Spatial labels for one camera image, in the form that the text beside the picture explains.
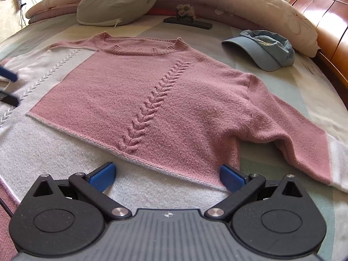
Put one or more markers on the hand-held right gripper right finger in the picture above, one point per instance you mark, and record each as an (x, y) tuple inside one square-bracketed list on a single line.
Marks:
[(231, 179)]

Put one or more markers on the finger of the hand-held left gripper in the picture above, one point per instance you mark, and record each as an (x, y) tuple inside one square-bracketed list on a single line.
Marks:
[(9, 99), (9, 74)]

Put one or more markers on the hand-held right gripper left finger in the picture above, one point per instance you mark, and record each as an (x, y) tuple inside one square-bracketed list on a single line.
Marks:
[(102, 178)]

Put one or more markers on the pink and white knit sweater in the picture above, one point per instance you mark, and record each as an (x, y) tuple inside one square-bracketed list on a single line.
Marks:
[(190, 100)]

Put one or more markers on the white power strip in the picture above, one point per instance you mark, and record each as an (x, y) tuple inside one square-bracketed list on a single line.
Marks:
[(19, 1)]

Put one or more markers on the grey cat cushion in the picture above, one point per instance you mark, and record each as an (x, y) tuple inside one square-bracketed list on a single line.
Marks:
[(117, 2)]

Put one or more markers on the blue cap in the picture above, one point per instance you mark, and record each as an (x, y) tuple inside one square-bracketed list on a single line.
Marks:
[(261, 51)]

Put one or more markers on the cream floral long pillow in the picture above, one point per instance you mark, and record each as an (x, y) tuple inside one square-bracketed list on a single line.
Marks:
[(244, 0)]

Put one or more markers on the wooden headboard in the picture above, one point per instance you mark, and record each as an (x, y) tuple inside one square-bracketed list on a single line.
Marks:
[(326, 19)]

